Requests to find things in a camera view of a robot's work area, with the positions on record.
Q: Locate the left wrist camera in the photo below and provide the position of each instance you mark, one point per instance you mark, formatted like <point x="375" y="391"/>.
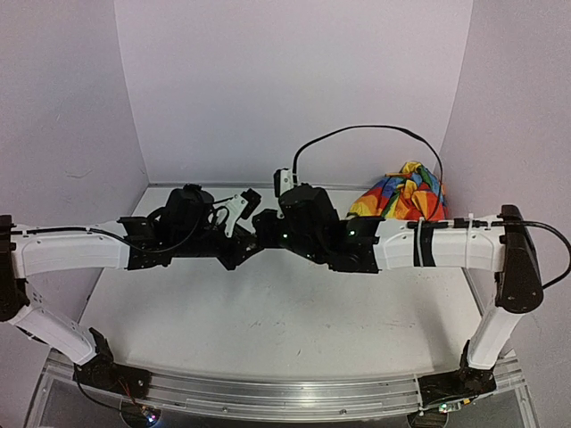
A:
<point x="231" y="214"/>

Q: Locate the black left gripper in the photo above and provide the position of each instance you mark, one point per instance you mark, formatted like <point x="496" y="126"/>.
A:
<point x="237" y="255"/>

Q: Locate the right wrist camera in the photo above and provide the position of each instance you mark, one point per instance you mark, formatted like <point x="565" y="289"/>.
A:
<point x="283" y="181"/>

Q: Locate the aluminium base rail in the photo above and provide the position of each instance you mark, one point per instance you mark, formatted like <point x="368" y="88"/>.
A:
<point x="66" y="397"/>

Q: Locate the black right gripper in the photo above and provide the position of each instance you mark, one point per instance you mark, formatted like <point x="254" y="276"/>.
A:
<point x="265" y="227"/>

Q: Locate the rainbow coloured sleeve cloth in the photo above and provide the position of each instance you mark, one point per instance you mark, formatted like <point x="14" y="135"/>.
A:
<point x="410" y="194"/>

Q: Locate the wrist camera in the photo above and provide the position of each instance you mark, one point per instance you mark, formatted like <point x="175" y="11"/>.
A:
<point x="231" y="214"/>
<point x="283" y="181"/>

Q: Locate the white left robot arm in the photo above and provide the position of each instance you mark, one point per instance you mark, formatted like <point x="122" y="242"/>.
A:
<point x="129" y="243"/>

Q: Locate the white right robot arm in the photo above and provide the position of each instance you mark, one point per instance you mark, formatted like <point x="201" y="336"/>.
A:
<point x="500" y="245"/>

